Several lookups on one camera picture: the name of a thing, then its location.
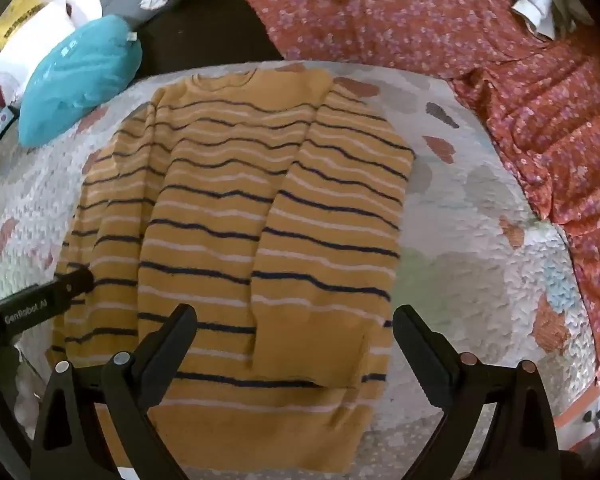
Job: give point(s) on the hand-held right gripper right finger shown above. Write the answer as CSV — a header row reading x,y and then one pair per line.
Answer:
x,y
414,335

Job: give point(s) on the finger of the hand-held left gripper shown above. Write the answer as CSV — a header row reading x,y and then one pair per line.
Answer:
x,y
70,285

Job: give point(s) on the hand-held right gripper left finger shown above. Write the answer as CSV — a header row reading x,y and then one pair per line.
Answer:
x,y
172,332

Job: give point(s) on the yellow striped sweater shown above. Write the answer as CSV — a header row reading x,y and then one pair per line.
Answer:
x,y
240,240

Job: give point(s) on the white patterned quilt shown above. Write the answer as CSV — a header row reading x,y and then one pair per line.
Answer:
x,y
470,240

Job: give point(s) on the teal plastic bag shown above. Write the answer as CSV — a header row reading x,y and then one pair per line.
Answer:
x,y
77,80

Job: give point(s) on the white plastic bag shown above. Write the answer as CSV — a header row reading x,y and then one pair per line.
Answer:
x,y
25,35

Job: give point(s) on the dark cloth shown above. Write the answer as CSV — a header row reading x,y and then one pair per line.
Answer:
x,y
200,35

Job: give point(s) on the red floral cloth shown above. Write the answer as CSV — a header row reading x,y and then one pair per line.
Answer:
x,y
505,60

